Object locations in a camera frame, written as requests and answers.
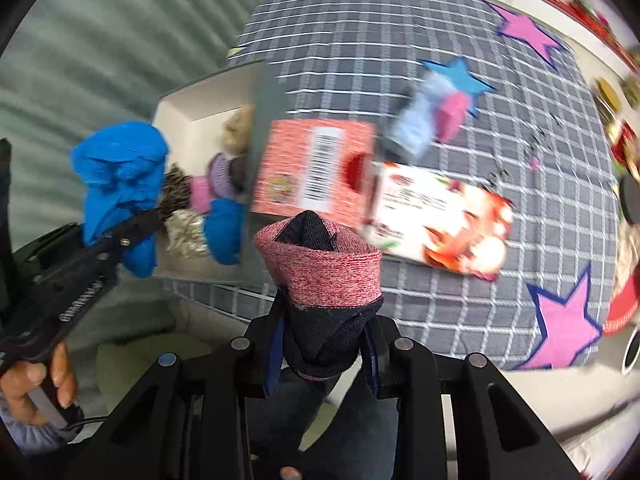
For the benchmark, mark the white cup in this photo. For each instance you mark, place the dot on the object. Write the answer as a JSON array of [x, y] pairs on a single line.
[[632, 352]]

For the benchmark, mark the cream patterned sock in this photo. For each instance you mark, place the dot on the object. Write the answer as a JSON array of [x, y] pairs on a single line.
[[187, 235]]

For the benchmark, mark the leopard print sock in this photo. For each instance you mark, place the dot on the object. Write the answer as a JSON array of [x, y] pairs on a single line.
[[175, 192]]

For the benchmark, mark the pink navy sock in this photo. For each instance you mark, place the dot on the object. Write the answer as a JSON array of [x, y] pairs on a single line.
[[320, 270]]

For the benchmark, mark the purple striped sock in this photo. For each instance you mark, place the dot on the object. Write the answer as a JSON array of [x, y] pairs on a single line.
[[222, 175]]

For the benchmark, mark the beige sock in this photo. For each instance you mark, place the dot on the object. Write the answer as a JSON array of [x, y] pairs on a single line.
[[239, 127]]

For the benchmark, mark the cardboard box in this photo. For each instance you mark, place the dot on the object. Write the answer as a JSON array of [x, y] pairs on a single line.
[[200, 105]]

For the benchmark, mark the light blue fluffy sock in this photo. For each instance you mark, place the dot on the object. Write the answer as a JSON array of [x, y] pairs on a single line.
[[415, 120]]

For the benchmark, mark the pink patterned carton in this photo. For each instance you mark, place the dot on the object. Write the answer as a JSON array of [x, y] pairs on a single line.
[[300, 170]]

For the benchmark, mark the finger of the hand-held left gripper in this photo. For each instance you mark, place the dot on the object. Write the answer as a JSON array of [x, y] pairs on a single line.
[[125, 240]]

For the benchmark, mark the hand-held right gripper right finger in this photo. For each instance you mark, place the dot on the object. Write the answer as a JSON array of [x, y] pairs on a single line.
[[371, 360]]

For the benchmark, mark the person's left hand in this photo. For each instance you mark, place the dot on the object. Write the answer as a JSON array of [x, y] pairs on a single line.
[[20, 385]]

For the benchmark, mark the jar with black lid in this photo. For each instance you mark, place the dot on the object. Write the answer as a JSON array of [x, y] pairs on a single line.
[[631, 197]]

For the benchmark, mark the small pink eraser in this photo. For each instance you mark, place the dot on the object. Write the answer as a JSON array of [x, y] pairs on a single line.
[[536, 163]]

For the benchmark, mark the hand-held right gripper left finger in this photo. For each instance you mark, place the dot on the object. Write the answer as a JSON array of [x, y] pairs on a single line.
[[272, 360]]

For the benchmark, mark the beige cloth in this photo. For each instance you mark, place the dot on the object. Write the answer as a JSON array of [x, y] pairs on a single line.
[[630, 255]]

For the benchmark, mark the white red printed carton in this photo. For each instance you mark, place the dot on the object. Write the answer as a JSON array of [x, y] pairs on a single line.
[[440, 220]]

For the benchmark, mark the person's left forearm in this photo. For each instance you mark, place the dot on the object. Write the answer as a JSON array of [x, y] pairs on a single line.
[[25, 437]]

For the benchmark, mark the red round mat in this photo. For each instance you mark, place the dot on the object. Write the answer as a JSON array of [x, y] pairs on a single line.
[[622, 312]]

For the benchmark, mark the grey checkered star tablecloth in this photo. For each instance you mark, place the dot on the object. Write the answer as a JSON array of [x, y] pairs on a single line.
[[350, 35]]

